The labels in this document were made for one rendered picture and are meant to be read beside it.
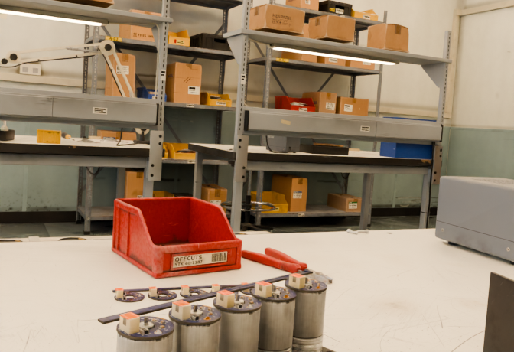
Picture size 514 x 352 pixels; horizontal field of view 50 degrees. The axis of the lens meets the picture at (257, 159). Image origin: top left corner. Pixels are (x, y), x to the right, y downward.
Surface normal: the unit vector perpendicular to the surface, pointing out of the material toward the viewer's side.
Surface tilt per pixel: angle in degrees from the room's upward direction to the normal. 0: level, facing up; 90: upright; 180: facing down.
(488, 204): 90
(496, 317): 90
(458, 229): 90
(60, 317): 0
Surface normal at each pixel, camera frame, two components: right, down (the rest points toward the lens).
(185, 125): 0.43, 0.09
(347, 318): 0.07, -1.00
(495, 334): -0.95, -0.04
